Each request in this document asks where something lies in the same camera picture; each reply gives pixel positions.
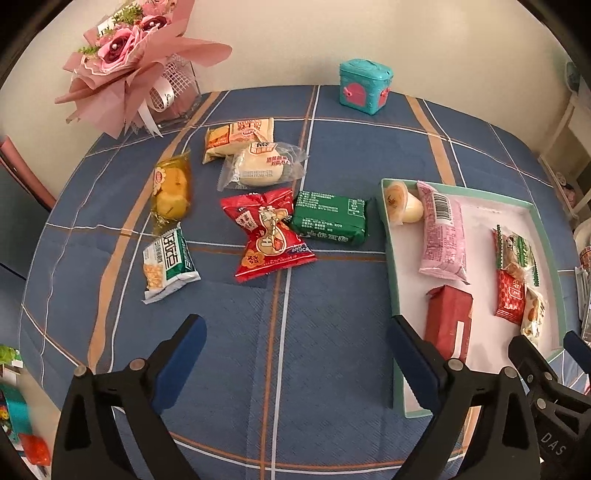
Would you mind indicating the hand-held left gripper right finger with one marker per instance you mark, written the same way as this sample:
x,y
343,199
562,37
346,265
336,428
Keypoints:
x,y
415,364

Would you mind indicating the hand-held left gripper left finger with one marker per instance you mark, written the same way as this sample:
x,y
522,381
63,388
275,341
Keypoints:
x,y
182,355

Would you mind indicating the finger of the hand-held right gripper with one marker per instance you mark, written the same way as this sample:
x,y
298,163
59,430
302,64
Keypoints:
x,y
577,348
528,357

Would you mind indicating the beige nut snack packet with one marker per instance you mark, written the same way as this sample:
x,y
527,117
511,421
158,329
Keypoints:
x,y
533,314

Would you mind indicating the dark red snack packet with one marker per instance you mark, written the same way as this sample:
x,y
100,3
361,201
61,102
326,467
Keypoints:
x,y
448,321

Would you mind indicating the long red snack packet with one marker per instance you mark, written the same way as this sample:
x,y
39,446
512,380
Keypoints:
x,y
510,295

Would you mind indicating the small green and white packet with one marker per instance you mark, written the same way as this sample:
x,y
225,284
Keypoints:
x,y
168,263

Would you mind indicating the green striped snack packet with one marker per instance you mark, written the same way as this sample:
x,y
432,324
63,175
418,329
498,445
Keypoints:
x,y
515,251

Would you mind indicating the pink snack packet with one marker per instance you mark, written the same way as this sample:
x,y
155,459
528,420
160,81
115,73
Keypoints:
x,y
443,230

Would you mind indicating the white tray with teal rim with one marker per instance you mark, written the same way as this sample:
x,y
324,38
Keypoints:
x,y
480,221

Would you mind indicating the red cartoon print snack packet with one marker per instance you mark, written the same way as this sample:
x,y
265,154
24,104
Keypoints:
x,y
268,235

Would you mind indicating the small jelly cup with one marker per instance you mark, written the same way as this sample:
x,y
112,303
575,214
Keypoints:
x,y
401,203

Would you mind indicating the yellow translucent snack packet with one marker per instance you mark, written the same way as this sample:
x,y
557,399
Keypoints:
x,y
173,189

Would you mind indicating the dark green snack packet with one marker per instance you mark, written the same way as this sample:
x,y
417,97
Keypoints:
x,y
332,217

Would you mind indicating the clear packet with white bun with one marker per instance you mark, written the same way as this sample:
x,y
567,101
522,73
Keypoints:
x,y
258,168

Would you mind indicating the cream and orange snack packet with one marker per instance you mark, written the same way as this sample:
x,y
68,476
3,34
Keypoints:
x,y
235,136

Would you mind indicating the blue plaid tablecloth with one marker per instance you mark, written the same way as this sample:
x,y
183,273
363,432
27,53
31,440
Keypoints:
x,y
323,323

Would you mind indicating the teal printed box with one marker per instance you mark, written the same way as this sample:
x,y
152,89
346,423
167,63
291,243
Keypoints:
x,y
14,410

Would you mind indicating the white shelf unit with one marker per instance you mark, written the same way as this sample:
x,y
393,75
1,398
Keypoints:
x,y
565,143

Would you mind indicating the pink chair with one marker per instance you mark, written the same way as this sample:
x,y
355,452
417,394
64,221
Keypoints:
x,y
27,175

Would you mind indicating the clear glass vase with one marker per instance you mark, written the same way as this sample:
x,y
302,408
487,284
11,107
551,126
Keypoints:
x,y
182,92

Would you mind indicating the teal toy box pink door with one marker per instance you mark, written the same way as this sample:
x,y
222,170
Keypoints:
x,y
364,87

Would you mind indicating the pink flower bouquet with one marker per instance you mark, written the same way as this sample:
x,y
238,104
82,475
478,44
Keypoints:
x,y
134,46

